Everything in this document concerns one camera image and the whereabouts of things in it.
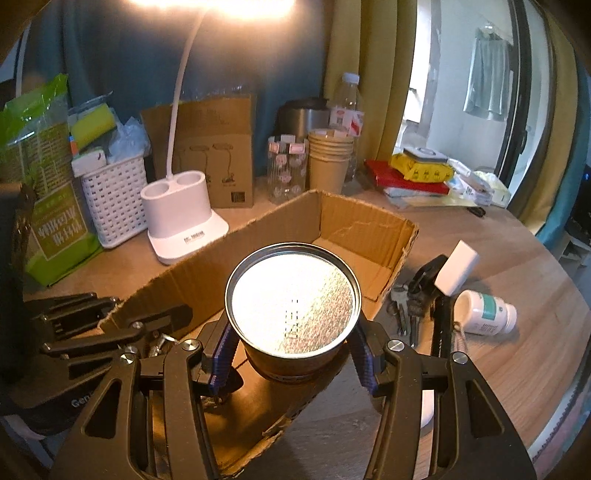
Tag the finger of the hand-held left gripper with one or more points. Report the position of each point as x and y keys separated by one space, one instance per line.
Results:
x=115 y=339
x=69 y=311

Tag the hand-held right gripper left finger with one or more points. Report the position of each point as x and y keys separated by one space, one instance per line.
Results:
x=222 y=357

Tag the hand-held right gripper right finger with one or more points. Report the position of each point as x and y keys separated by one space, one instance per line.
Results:
x=364 y=364

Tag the bunch of metal keys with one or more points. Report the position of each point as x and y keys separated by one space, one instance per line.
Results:
x=406 y=309

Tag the foil-lidded metal tin can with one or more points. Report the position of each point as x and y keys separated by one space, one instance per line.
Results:
x=295 y=300

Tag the white pill bottle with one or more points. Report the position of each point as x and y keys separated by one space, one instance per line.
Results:
x=485 y=311

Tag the white charger adapter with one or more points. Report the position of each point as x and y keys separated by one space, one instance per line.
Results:
x=457 y=267

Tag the green printed package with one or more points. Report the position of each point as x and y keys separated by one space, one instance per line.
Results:
x=51 y=221

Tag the white rounded object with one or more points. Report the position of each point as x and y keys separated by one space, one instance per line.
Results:
x=428 y=410

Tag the white plastic lattice basket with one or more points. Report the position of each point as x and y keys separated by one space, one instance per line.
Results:
x=115 y=203

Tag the white desk lamp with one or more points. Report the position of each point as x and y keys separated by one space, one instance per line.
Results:
x=184 y=217

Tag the small white carton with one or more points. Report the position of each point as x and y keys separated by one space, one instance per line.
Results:
x=90 y=162

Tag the pale yellow envelope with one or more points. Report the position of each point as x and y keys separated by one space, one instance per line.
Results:
x=434 y=201

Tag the yellow green sponge pack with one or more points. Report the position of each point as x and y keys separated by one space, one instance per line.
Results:
x=92 y=124

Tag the crumpled white plastic bag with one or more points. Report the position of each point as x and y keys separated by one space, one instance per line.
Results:
x=129 y=138

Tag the red book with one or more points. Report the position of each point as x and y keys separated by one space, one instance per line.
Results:
x=383 y=177

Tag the patterned clear glass jar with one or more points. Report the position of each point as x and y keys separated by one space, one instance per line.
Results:
x=286 y=170

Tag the yellow printed packet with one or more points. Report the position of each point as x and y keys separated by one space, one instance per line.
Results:
x=422 y=171

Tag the stack of paper cups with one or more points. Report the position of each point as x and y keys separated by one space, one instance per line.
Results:
x=328 y=166

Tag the white medicine box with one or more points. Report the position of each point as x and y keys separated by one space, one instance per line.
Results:
x=471 y=191

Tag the brown printed cardboard box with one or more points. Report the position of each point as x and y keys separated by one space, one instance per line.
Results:
x=221 y=152

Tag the white flat round-dial device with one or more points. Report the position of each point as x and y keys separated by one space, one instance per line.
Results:
x=425 y=154

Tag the pale yellow plastic bag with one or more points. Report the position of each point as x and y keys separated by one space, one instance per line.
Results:
x=496 y=187

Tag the white shelf unit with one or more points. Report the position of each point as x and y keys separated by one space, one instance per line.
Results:
x=575 y=244

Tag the teal curtain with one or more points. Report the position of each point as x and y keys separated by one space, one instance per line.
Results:
x=561 y=217

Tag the stainless steel kettle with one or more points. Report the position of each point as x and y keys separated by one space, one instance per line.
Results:
x=300 y=120

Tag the clear plastic water bottle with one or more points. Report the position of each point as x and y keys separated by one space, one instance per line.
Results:
x=347 y=97

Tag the yellow curtain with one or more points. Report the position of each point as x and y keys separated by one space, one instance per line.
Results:
x=364 y=55
x=561 y=92

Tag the hanging grey garment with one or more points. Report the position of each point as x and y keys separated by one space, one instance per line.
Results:
x=487 y=74

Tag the black door frame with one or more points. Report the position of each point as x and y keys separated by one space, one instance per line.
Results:
x=531 y=92

